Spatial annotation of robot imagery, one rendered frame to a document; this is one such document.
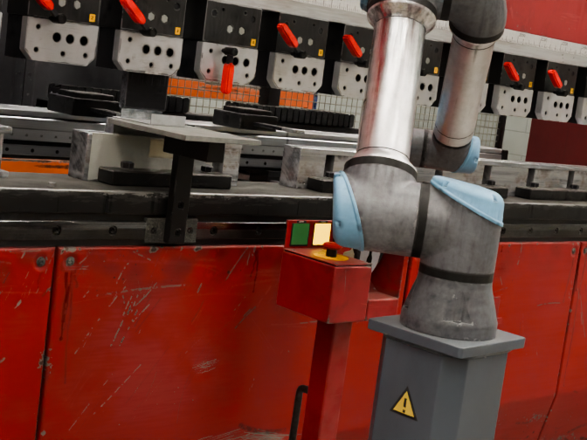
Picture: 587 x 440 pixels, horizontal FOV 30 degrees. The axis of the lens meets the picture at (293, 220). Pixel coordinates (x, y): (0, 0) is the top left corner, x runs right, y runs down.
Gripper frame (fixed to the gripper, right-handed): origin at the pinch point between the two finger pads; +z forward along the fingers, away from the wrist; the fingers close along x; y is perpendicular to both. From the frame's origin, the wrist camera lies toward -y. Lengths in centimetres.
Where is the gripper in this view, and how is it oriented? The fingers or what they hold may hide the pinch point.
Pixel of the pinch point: (362, 278)
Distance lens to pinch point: 229.4
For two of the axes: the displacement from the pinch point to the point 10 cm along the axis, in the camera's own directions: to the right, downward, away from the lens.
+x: -7.4, -0.1, -6.7
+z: -1.8, 9.6, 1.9
